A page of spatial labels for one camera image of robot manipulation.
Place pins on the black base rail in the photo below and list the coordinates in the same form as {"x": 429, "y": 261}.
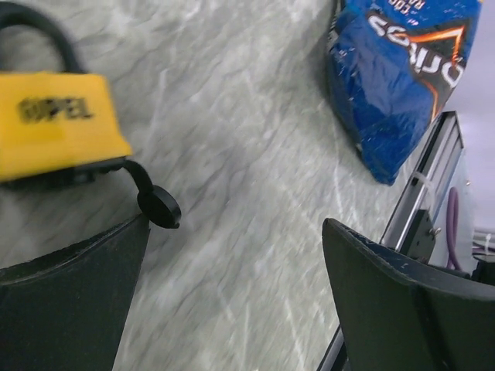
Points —
{"x": 413, "y": 230}

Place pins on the blue Doritos chip bag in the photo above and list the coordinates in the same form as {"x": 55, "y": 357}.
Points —
{"x": 391, "y": 67}

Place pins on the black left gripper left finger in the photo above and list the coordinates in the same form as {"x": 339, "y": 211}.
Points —
{"x": 67, "y": 310}

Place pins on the yellow padlock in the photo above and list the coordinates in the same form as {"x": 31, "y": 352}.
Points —
{"x": 60, "y": 128}

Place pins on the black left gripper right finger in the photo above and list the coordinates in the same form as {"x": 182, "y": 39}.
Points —
{"x": 399, "y": 314}

